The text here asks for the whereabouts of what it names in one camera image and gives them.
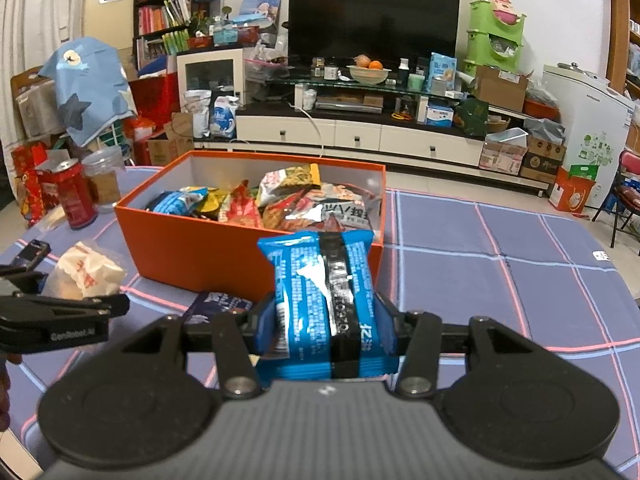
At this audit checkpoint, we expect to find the navy snack packet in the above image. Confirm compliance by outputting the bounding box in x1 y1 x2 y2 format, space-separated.
183 292 254 325

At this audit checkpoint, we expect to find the blue snack packet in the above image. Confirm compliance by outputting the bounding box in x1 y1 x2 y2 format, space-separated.
257 230 399 385

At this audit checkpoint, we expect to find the clear bag of snacks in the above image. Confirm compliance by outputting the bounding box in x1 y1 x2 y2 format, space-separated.
42 242 126 300

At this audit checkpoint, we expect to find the person's left hand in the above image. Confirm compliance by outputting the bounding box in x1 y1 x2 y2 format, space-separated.
0 354 23 432

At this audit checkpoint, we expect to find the purple plaid tablecloth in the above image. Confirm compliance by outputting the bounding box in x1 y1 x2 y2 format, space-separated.
1 172 639 479

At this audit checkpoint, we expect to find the orange cardboard box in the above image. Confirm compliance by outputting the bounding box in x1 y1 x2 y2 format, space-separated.
115 151 386 300

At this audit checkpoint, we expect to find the white black snack bag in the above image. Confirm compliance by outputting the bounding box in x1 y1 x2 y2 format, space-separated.
285 183 373 232

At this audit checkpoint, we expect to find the red drink can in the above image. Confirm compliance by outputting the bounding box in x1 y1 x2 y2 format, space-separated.
36 158 98 230

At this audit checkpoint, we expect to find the clear glass jar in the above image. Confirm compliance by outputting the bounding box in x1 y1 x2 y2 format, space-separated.
81 146 125 212

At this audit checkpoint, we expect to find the white tv cabinet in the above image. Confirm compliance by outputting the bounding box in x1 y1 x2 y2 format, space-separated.
195 102 550 193

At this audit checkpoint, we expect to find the orange gift bag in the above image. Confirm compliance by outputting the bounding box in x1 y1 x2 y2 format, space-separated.
549 165 599 214

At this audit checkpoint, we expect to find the blue shark fabric cover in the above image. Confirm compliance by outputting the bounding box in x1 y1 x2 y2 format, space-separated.
39 37 137 146

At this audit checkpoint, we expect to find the fruit bowl with oranges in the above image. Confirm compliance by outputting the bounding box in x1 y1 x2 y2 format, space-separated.
347 54 390 86

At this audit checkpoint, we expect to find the brown cardboard box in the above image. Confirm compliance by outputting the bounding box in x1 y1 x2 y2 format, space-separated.
472 66 528 113

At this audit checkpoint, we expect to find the white framed glass cabinet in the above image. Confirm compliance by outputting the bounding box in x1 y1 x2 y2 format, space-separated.
176 48 245 107

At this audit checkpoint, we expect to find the red folding chair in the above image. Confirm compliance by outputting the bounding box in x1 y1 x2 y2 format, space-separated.
591 148 639 248

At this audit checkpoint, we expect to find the white small refrigerator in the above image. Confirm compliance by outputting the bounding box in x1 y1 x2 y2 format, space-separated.
541 64 634 208

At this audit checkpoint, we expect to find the green plastic storage rack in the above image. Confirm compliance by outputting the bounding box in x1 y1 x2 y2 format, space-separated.
461 0 526 76

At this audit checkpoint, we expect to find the black television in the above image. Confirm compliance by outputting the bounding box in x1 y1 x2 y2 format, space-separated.
288 0 460 67

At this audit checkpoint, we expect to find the white air conditioner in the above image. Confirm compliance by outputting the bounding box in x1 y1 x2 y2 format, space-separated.
82 0 134 50

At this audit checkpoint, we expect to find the dark bookshelf with books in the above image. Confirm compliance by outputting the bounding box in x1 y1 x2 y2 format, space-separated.
134 0 194 70

